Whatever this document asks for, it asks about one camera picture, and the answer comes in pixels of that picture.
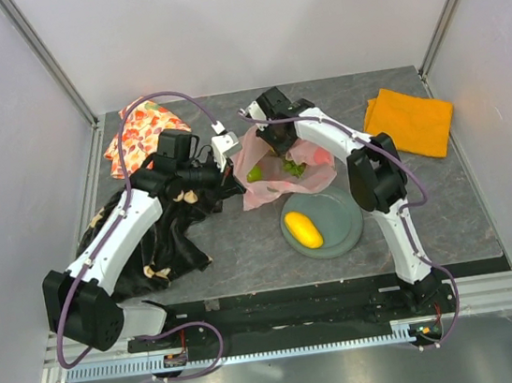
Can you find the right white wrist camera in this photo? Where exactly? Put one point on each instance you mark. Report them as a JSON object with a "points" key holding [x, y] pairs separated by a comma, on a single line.
{"points": [[255, 115]]}

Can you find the orange folded cloth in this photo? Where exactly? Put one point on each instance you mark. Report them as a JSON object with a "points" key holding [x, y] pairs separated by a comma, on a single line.
{"points": [[420, 126]]}

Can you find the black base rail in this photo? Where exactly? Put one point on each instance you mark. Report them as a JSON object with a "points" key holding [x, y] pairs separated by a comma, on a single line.
{"points": [[375, 299]]}

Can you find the yellow fake mango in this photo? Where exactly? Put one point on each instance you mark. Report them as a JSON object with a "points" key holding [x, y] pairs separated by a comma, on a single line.
{"points": [[303, 230]]}

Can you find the pink plastic bag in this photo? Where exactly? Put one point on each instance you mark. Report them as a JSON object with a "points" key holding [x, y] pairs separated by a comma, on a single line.
{"points": [[320, 172]]}

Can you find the orange floral cloth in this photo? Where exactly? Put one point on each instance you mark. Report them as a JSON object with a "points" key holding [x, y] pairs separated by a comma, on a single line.
{"points": [[142, 130]]}

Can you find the green fake lime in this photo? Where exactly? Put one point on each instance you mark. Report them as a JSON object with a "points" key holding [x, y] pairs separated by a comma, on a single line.
{"points": [[255, 174]]}

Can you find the black floral cloth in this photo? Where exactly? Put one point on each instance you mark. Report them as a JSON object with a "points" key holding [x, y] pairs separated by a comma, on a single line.
{"points": [[165, 253]]}

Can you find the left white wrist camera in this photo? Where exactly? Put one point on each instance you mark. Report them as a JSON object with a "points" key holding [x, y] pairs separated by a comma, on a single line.
{"points": [[223, 147]]}

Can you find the green fake grapes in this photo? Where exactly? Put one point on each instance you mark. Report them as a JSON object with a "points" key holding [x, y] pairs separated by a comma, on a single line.
{"points": [[294, 169]]}

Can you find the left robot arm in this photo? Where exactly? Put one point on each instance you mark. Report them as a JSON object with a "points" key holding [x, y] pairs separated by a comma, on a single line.
{"points": [[79, 300]]}

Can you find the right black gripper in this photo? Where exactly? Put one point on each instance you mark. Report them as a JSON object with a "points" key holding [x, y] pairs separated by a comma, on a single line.
{"points": [[280, 148]]}

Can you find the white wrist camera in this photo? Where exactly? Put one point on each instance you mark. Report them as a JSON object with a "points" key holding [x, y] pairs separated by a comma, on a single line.
{"points": [[223, 147], [255, 115]]}

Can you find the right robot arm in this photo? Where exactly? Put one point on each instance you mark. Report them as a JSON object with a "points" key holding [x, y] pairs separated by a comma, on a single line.
{"points": [[377, 177]]}

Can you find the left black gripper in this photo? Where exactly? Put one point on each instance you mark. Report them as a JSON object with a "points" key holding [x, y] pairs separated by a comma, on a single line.
{"points": [[226, 184]]}

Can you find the grey slotted cable duct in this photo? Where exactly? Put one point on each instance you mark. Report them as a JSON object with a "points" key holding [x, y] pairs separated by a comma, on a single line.
{"points": [[400, 332]]}

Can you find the grey-green round plate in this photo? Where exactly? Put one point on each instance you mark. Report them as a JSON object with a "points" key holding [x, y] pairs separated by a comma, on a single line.
{"points": [[334, 214]]}

